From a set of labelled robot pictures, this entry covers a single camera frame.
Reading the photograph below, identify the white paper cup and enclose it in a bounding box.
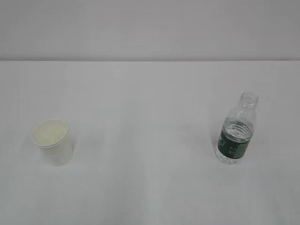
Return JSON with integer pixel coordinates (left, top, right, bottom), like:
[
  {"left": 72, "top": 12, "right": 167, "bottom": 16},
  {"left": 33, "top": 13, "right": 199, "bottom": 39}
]
[{"left": 31, "top": 119, "right": 73, "bottom": 166}]

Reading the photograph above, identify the clear water bottle green label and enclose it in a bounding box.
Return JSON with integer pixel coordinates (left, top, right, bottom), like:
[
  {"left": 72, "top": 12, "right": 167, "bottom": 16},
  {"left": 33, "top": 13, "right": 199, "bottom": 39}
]
[{"left": 215, "top": 92, "right": 259, "bottom": 165}]

